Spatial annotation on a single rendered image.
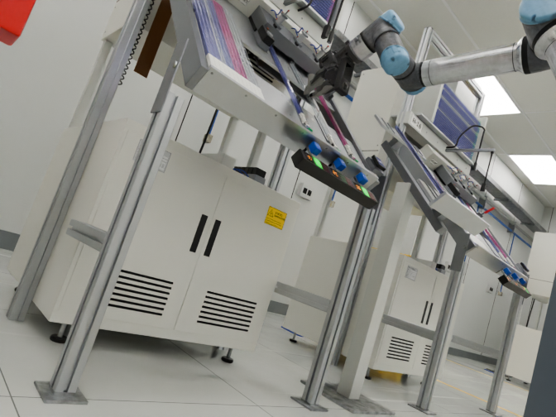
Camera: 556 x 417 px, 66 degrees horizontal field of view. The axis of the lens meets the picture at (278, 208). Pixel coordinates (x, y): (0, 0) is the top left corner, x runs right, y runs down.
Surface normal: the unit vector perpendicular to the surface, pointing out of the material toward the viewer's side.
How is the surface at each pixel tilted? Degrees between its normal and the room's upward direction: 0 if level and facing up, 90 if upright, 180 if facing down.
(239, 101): 135
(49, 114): 90
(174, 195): 90
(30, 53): 90
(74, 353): 90
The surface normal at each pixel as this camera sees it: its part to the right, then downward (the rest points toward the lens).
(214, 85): 0.24, 0.74
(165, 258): 0.65, 0.10
